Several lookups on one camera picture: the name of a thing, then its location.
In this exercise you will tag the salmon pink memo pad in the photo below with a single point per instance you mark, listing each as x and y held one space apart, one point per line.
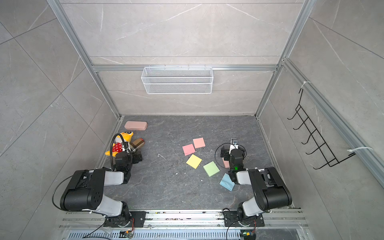
199 143

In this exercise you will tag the yellow memo pad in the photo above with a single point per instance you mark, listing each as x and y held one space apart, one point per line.
194 161

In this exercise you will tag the plaid brown pouch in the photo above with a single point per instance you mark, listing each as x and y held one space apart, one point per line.
136 145

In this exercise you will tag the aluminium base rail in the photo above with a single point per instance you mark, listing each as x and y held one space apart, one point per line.
218 219

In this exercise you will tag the blue memo pad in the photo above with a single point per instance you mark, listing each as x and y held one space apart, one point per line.
227 183

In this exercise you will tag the green memo pad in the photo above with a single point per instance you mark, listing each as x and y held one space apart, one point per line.
211 169

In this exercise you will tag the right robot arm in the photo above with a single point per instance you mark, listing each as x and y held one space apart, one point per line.
268 188

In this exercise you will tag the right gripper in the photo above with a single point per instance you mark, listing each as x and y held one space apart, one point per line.
242 152

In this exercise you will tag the yellow plush toy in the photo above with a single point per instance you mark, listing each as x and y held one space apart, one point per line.
118 142

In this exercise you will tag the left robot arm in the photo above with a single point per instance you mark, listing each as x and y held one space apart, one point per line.
85 190

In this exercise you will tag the white wire mesh basket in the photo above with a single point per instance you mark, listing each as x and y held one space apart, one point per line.
178 80

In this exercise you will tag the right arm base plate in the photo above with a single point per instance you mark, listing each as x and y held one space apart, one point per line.
234 219

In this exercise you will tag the hot pink memo pad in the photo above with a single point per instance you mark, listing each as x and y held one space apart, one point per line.
189 149

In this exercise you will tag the pink eraser case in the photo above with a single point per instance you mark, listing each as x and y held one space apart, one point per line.
136 126

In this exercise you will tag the black wire hook rack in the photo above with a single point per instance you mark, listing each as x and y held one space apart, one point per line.
315 136

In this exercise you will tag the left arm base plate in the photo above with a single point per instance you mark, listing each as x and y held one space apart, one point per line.
134 219

